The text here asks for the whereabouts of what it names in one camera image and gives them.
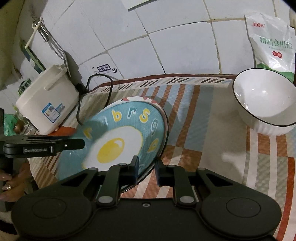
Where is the green cloth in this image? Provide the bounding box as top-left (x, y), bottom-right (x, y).
top-left (3, 113), bottom-right (19, 136)

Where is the person's left hand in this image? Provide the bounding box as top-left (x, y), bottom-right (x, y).
top-left (0, 162), bottom-right (33, 202)

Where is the long black wall label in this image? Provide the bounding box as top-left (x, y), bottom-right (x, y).
top-left (90, 64), bottom-right (117, 76)

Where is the white peeler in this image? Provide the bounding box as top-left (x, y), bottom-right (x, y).
top-left (25, 17), bottom-right (45, 49)

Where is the teal hanging grater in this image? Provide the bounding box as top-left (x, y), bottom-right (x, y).
top-left (20, 39), bottom-right (47, 73)

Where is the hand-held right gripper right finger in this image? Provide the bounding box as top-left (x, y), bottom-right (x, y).
top-left (154, 159), bottom-right (234, 207)

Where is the white ribbed bowl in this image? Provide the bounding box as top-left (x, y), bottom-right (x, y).
top-left (232, 68), bottom-right (296, 136)

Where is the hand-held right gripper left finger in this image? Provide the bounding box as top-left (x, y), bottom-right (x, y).
top-left (60, 156), bottom-right (139, 208)

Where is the white and green salt bag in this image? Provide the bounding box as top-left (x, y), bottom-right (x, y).
top-left (244, 13), bottom-right (296, 84)

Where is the blue egg-print plate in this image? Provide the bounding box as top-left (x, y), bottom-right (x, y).
top-left (57, 100), bottom-right (167, 193)

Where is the white rice cooker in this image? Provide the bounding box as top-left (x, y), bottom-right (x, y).
top-left (15, 64), bottom-right (79, 135)

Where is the striped tablecloth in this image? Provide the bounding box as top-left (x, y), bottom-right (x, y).
top-left (28, 74), bottom-right (296, 241)

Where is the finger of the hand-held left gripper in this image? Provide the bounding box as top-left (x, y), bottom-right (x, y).
top-left (22, 136), bottom-right (85, 154)

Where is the black rice cooker cord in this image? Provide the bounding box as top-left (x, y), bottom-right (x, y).
top-left (76, 74), bottom-right (119, 127)

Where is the green plastic rack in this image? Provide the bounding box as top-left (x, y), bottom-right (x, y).
top-left (18, 79), bottom-right (31, 94)

